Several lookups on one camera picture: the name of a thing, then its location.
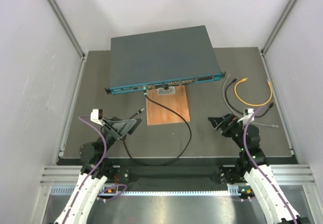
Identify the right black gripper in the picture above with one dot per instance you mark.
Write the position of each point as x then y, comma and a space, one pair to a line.
228, 121

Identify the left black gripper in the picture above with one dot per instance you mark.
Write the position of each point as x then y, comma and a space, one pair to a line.
119, 127

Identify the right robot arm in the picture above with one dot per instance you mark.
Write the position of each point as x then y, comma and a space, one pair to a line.
264, 187

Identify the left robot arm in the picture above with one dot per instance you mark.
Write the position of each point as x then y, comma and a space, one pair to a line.
88, 188

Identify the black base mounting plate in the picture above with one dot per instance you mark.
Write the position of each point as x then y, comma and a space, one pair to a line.
126, 172

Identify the small clear plastic piece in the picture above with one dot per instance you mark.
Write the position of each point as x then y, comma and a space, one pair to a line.
166, 91

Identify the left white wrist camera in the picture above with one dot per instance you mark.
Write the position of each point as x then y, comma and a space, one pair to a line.
96, 116

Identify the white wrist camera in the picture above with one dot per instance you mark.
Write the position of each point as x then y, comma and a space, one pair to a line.
247, 115
96, 116

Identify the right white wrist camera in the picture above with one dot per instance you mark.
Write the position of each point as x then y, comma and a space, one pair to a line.
247, 115

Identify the dark grey network switch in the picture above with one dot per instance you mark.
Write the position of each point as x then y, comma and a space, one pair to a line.
162, 59

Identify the grey slotted cable duct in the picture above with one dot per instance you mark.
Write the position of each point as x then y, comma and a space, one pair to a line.
230, 191

